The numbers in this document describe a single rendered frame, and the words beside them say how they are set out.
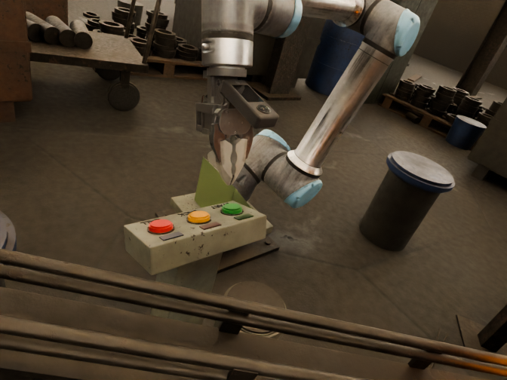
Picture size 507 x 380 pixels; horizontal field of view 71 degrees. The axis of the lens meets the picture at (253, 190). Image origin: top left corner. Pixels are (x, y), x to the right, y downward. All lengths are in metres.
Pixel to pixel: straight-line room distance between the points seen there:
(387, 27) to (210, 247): 0.85
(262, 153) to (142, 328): 1.05
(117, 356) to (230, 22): 0.50
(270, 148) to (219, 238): 0.79
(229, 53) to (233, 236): 0.31
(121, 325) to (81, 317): 0.04
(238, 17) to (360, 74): 0.65
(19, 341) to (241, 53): 0.50
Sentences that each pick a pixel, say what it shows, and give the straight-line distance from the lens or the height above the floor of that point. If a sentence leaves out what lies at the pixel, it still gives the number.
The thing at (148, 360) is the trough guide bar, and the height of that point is 0.72.
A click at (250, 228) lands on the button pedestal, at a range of 0.67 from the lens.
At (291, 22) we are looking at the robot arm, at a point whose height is 0.93.
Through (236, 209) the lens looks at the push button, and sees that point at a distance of 0.68.
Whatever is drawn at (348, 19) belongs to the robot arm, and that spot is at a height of 0.94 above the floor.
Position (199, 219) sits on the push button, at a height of 0.61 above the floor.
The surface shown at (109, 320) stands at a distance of 0.39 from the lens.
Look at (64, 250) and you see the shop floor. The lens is 1.45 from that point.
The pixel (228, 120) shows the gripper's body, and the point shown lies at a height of 0.77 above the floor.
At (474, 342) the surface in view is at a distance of 1.75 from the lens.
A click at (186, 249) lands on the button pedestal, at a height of 0.60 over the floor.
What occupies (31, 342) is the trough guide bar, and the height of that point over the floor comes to 0.73.
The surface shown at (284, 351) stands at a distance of 0.43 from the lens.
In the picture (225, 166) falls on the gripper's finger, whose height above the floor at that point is 0.69.
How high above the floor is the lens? 1.01
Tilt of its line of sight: 32 degrees down
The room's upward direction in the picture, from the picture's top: 17 degrees clockwise
